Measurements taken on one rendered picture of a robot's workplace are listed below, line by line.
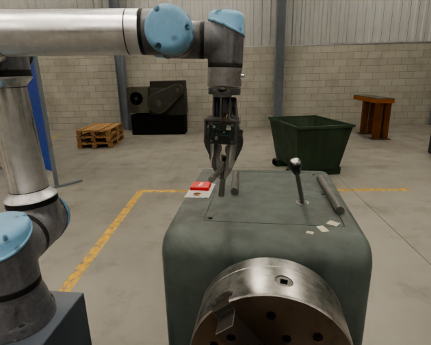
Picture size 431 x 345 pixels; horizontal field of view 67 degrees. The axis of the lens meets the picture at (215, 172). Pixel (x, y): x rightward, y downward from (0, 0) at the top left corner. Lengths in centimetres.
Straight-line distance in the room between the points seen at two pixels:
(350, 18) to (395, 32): 138
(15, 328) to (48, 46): 55
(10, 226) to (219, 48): 55
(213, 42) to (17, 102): 44
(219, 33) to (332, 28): 1042
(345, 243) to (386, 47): 1086
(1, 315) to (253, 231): 55
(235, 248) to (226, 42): 44
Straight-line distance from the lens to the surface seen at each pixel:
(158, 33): 57
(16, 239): 76
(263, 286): 64
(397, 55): 1166
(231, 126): 70
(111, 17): 61
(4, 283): 79
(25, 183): 86
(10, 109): 83
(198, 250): 78
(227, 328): 62
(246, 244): 77
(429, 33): 1215
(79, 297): 91
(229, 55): 71
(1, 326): 84
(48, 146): 547
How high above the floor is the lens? 161
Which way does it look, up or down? 17 degrees down
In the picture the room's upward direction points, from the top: 1 degrees counter-clockwise
